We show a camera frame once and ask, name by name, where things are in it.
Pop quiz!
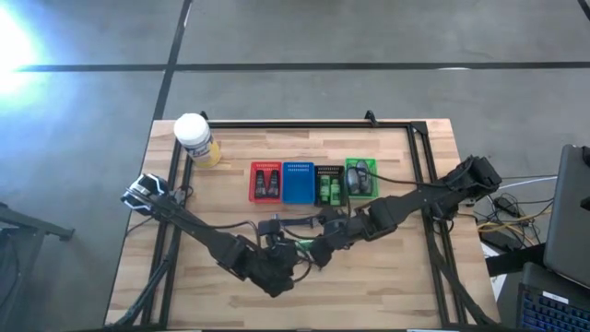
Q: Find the blue plastic basket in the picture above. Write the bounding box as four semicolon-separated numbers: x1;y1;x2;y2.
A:
281;161;316;206

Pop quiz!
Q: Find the black aluminium table frame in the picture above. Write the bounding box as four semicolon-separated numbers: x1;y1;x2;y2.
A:
105;110;506;332

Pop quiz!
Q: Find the black power adapter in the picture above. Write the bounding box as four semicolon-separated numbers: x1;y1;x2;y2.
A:
491;196;521;217

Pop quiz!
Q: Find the grey bottle with black label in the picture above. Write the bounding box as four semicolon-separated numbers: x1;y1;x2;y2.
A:
358;160;373;194

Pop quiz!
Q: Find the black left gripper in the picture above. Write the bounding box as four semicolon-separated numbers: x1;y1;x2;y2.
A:
248;219;301;298

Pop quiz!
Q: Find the green plastic basket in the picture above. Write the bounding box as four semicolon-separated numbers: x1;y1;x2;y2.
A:
345;157;380;200

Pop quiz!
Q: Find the red plastic basket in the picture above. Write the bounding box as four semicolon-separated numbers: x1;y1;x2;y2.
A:
248;160;283;204

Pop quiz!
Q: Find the white cable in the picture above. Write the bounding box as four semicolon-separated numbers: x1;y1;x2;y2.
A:
497;173;560;191

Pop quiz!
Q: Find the black plastic basket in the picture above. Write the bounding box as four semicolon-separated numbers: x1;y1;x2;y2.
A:
313;164;347;208

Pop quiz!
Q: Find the yellow Lysol wipes canister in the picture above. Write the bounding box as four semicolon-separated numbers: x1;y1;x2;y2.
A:
173;113;222;170

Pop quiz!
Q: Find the blue backlit keyboard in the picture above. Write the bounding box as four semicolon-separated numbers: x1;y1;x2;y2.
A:
515;262;590;332

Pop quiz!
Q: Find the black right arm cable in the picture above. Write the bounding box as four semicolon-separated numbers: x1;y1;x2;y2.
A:
354;165;457;189

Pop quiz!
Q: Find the grey travel bottle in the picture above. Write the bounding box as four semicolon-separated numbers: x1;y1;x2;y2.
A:
347;166;361;196

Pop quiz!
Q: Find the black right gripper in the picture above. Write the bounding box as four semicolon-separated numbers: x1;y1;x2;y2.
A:
307;207;372;269

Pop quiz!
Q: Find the grey laptop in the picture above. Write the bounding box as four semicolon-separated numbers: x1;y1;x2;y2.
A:
542;143;590;291

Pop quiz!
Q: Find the yellow cable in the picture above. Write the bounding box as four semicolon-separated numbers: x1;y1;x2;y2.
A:
476;215;548;237

